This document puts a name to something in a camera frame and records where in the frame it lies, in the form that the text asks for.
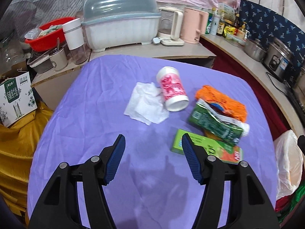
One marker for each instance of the white paper tissue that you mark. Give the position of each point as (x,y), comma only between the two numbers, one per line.
(146,104)

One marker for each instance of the beige mug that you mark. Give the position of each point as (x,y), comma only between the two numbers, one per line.
(58,59)

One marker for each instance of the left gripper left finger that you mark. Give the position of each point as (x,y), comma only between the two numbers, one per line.
(58,207)

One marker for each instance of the white blender cup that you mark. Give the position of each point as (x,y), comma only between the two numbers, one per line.
(75,40)

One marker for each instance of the orange snack wrapper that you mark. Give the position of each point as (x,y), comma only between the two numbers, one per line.
(226,104)

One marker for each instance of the large steel steamer pot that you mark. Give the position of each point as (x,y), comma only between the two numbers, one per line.
(299,88)

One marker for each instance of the navy floral cloth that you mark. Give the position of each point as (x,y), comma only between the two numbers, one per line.
(265,24)

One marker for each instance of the green orange juice box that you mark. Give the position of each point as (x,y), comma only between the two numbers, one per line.
(219,149)

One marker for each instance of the green plastic bag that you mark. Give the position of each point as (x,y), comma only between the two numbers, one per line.
(287,204)

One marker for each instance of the green milk carton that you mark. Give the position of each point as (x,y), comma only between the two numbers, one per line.
(228,129)

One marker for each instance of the red plastic basin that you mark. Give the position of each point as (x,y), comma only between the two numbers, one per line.
(49,41)

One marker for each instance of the black induction cooker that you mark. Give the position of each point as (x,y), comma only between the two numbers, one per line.
(295,103)

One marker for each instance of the green tin can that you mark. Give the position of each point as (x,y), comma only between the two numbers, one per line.
(209,22)

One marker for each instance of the steel rice cooker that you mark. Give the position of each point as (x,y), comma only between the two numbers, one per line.
(278,58)

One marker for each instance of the dish rack with grey lid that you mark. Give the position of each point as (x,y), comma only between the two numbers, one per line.
(112,23)

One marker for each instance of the dark soy sauce bottle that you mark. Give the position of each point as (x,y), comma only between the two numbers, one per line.
(221,25)

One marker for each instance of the small steel pot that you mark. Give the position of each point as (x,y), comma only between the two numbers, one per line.
(254,49)

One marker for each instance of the white glass electric kettle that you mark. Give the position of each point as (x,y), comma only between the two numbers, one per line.
(170,26)

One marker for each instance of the purple tablecloth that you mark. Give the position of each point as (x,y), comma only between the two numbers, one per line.
(153,186)

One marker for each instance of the yellow cloth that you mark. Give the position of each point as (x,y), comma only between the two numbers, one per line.
(17,147)

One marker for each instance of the yellow seasoning packet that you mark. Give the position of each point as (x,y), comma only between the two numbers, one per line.
(229,30)

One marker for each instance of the white thermos bottle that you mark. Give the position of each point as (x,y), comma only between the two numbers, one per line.
(215,24)

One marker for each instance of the white green cardboard box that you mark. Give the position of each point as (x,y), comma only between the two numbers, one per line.
(17,99)

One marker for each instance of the pink white paper cup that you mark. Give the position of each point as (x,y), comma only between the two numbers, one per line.
(174,94)

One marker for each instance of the white lined trash bin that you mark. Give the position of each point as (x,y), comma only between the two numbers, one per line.
(289,159)

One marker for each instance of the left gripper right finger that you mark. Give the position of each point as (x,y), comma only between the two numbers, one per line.
(249,205)

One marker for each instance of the white carton on shelf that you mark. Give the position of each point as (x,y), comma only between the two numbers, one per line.
(228,11)

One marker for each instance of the pink electric kettle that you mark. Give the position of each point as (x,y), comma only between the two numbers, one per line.
(193,25)

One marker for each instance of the red cap sauce bottle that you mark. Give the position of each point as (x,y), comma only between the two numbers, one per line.
(236,24)

